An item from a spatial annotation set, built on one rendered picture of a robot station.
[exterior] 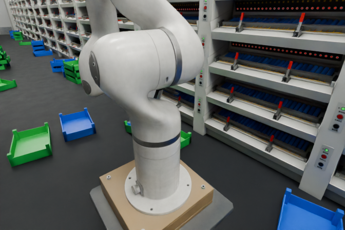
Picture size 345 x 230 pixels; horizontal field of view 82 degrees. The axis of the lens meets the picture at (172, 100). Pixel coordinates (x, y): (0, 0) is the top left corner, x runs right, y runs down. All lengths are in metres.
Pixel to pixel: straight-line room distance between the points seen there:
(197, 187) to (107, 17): 0.57
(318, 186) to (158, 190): 0.82
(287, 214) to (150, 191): 0.69
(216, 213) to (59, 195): 0.77
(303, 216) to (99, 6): 1.12
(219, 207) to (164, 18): 0.52
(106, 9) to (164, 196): 0.57
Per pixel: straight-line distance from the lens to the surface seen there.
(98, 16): 0.69
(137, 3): 0.45
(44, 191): 1.22
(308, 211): 1.14
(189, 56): 0.39
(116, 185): 0.64
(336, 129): 1.03
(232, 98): 1.21
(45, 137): 1.63
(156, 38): 0.37
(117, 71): 0.33
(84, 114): 1.77
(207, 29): 1.20
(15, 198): 1.26
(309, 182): 1.19
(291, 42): 0.99
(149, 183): 0.53
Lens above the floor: 0.79
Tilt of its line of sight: 24 degrees down
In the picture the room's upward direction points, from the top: straight up
